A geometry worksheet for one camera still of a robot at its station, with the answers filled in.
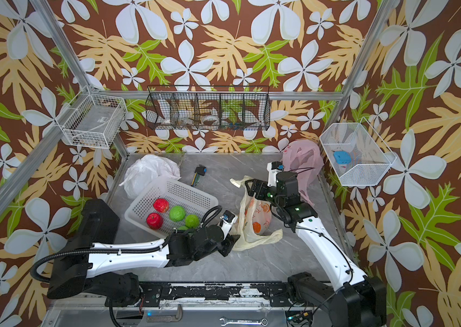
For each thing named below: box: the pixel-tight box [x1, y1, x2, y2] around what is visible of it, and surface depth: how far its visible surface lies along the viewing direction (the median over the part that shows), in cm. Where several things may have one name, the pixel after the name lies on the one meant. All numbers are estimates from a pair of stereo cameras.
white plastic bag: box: [118, 153, 181, 200], surface depth 98 cm
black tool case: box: [81, 198, 120, 244], surface depth 79 cm
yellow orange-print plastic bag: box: [229, 175, 284, 251], surface depth 80 cm
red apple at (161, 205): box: [152, 198, 170, 214], surface depth 95 cm
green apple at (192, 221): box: [184, 214, 200, 229], surface depth 89 cm
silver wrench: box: [218, 318, 269, 327], surface depth 70 cm
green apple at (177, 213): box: [169, 205, 187, 223], surface depth 91 cm
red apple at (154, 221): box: [145, 212, 164, 230], surface depth 88 cm
